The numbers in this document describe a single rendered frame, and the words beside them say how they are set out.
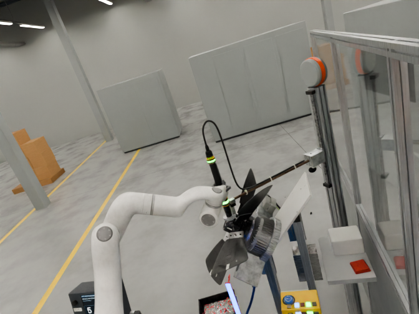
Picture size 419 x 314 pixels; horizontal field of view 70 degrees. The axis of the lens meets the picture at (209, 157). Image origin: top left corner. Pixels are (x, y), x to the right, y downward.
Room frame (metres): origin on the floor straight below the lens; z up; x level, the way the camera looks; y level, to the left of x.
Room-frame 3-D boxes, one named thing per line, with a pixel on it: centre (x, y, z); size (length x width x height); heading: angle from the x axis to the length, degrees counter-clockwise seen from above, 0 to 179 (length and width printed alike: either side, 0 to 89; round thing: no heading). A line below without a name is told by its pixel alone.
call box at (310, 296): (0.98, -0.18, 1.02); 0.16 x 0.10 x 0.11; 73
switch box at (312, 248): (1.53, -0.39, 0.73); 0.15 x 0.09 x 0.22; 73
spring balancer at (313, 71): (1.63, -0.69, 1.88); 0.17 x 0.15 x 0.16; 163
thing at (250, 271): (1.36, -0.02, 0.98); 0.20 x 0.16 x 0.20; 73
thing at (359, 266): (1.24, -0.59, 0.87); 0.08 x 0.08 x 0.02; 82
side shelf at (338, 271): (1.36, -0.56, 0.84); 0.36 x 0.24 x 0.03; 163
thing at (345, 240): (1.42, -0.61, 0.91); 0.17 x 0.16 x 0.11; 73
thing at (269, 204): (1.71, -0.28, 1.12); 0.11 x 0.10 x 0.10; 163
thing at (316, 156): (1.60, -0.60, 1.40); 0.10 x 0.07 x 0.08; 108
